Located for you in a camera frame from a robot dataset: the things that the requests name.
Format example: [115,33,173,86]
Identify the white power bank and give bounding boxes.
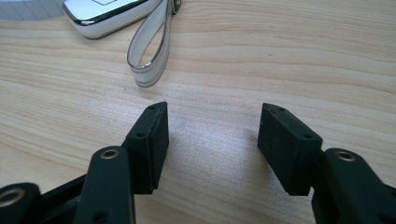
[62,0,163,40]

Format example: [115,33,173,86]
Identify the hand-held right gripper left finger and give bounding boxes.
[120,101,170,195]

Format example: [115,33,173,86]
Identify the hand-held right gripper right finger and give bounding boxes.
[257,103,324,197]

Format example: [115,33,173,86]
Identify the white wrist strap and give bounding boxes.
[126,0,183,89]

